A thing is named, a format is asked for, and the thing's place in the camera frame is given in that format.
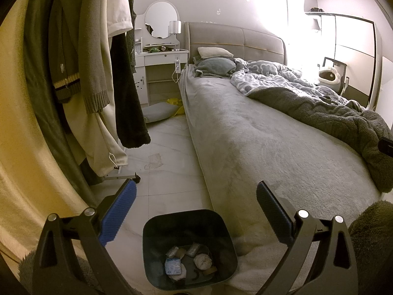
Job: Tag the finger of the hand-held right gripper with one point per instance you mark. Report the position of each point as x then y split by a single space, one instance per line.
387 146

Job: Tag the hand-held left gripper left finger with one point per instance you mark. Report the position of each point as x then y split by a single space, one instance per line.
118 212

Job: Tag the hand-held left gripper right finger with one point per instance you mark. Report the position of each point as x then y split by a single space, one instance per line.
274 215

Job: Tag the dark plastic waste bin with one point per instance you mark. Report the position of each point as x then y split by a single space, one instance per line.
153 252

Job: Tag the clear plastic wrap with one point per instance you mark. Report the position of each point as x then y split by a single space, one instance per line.
173 251

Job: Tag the trash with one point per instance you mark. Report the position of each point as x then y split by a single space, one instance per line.
174 266

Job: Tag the clear plastic bag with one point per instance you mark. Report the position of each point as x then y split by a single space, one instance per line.
193 249

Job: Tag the white rolling clothes rack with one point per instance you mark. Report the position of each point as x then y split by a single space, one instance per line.
122 178

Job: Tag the grey bed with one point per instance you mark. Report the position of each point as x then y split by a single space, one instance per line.
261 147

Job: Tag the beige long coat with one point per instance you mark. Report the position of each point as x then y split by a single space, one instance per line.
98 141

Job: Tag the grey fleece blanket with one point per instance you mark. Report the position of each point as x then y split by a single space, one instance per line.
322 110

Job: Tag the white fluffy cat bed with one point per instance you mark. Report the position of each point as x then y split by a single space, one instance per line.
328 76

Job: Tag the person's fuzzy grey robe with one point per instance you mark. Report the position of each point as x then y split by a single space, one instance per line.
371 236

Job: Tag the white wardrobe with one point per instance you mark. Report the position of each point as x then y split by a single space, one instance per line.
353 52

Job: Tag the grey cushioned stool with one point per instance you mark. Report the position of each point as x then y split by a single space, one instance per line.
159 113

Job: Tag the black jacket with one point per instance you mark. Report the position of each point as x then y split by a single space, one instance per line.
129 98

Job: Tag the yellow plastic bag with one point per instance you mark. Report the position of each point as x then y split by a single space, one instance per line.
175 104

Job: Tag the patterned blue-grey duvet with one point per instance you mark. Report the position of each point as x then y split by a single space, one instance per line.
267 76

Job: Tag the white dressing table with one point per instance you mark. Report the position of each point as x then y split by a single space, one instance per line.
159 67

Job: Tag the dark green curtain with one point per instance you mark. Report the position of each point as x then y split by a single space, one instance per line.
40 83

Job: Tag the white power strip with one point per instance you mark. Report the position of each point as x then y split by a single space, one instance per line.
177 64

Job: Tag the grey pillow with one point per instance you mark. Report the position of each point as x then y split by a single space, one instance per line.
213 67

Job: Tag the green cloth pile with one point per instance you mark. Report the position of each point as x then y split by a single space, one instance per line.
155 49

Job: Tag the beige pillow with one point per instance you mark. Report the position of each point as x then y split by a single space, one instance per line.
215 52

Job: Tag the silver table lamp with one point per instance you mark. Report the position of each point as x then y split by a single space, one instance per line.
175 27

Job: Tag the round mirror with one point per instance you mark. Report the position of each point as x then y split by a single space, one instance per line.
162 18

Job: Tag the dark green knit dress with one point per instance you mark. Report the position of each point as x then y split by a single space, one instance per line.
132 12

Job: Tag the white shirt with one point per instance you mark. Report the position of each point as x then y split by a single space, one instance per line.
118 6

